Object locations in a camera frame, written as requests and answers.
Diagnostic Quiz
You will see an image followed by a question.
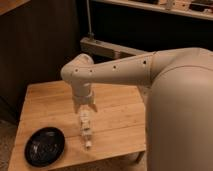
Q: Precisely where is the vertical metal pole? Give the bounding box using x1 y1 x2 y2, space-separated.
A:
86 0 94 41

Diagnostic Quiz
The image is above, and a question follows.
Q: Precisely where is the black ceramic bowl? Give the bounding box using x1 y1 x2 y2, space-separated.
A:
24 127 65 167

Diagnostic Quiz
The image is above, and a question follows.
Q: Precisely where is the small white bottle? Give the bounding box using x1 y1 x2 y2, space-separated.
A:
80 110 92 149

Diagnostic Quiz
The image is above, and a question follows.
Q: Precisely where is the grey metal beam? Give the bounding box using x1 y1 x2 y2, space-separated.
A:
80 37 144 59

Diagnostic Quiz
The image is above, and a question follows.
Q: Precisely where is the wooden table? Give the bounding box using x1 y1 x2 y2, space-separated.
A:
8 81 146 171

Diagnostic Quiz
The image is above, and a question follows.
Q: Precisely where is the wooden shelf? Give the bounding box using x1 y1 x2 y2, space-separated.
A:
93 0 213 21

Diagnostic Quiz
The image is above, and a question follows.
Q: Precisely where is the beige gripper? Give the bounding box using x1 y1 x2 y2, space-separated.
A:
72 88 98 114

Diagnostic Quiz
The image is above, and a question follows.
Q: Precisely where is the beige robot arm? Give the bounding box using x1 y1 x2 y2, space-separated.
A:
61 48 213 171

